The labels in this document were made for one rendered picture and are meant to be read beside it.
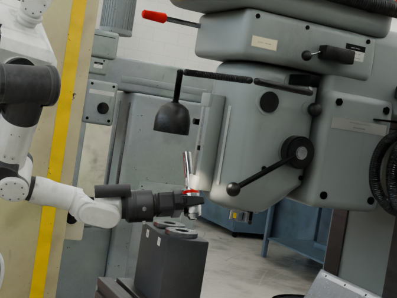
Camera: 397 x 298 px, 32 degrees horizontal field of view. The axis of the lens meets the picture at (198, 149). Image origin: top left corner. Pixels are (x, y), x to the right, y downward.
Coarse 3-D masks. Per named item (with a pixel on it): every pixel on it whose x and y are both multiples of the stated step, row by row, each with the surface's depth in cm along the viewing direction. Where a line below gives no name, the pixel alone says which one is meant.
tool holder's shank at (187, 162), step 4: (188, 152) 195; (184, 156) 195; (188, 156) 195; (184, 160) 194; (188, 160) 194; (184, 164) 194; (188, 164) 194; (184, 168) 194; (188, 168) 193; (184, 172) 194; (188, 172) 193; (188, 176) 193; (184, 184) 193; (184, 188) 193; (188, 188) 192
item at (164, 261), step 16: (144, 224) 201; (160, 224) 196; (176, 224) 199; (144, 240) 200; (160, 240) 187; (176, 240) 184; (192, 240) 186; (144, 256) 198; (160, 256) 186; (176, 256) 184; (192, 256) 186; (144, 272) 196; (160, 272) 185; (176, 272) 185; (192, 272) 186; (144, 288) 195; (160, 288) 184; (176, 288) 185; (192, 288) 187
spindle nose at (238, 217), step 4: (232, 212) 156; (236, 212) 155; (240, 212) 155; (232, 216) 156; (236, 216) 155; (240, 216) 155; (244, 216) 156; (248, 216) 156; (236, 220) 155; (240, 220) 155; (244, 220) 156; (248, 220) 157
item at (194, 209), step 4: (184, 208) 190; (188, 208) 189; (192, 208) 189; (196, 208) 189; (200, 208) 190; (184, 212) 190; (188, 212) 188; (192, 212) 188; (196, 212) 188; (200, 212) 190
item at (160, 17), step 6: (144, 12) 153; (150, 12) 153; (156, 12) 154; (162, 12) 155; (144, 18) 154; (150, 18) 153; (156, 18) 154; (162, 18) 154; (168, 18) 155; (174, 18) 156; (180, 24) 157; (186, 24) 157; (192, 24) 158; (198, 24) 158
